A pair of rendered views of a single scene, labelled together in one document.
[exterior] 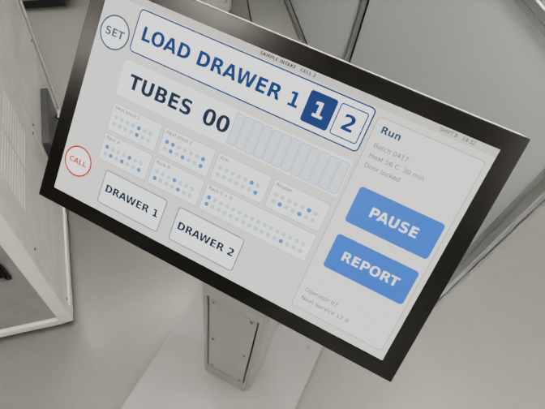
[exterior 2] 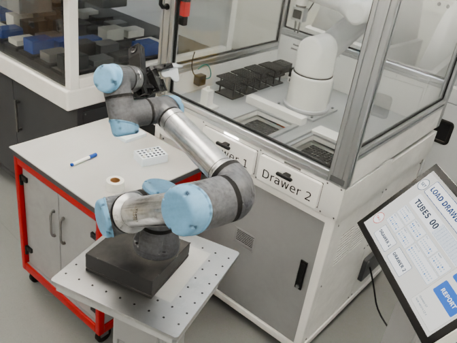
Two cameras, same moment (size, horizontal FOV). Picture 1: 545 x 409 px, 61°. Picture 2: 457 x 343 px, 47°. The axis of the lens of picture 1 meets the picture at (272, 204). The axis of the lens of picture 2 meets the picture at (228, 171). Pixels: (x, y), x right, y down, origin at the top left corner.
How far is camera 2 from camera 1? 1.14 m
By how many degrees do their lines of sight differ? 50
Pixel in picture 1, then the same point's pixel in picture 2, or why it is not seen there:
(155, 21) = (438, 186)
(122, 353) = not seen: outside the picture
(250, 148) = (438, 237)
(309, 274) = (425, 290)
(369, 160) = not seen: outside the picture
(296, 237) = (430, 275)
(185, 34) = (445, 194)
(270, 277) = (411, 285)
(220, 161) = (425, 237)
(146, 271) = not seen: outside the picture
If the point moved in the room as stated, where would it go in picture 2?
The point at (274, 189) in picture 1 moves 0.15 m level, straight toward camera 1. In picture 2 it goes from (436, 254) to (392, 264)
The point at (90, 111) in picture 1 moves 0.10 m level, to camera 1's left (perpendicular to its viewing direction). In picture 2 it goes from (396, 204) to (376, 187)
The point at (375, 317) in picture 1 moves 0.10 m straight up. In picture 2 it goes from (437, 318) to (451, 288)
